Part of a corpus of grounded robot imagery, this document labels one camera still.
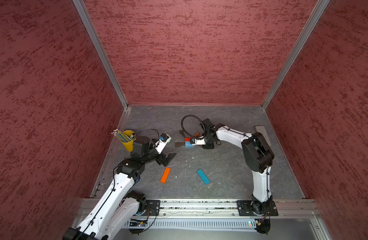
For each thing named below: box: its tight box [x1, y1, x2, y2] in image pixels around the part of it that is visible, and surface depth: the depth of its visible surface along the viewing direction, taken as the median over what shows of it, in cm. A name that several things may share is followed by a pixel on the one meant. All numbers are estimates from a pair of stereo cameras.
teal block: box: [197, 169, 211, 185], surface depth 86 cm
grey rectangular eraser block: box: [254, 125, 272, 147], surface depth 105 cm
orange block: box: [160, 167, 171, 184], surface depth 87 cm
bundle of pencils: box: [110, 128, 132, 142], surface depth 86 cm
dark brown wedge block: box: [175, 142, 185, 148], surface depth 99 cm
